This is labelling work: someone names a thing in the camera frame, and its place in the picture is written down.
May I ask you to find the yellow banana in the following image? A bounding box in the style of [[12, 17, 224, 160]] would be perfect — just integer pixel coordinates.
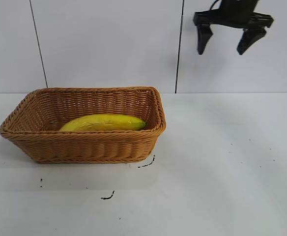
[[59, 114, 147, 132]]

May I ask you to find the woven wicker rectangular basket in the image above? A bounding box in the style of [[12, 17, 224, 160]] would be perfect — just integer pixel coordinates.
[[0, 86, 167, 165]]

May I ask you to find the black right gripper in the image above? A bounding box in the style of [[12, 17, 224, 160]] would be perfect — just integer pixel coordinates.
[[193, 0, 275, 56]]

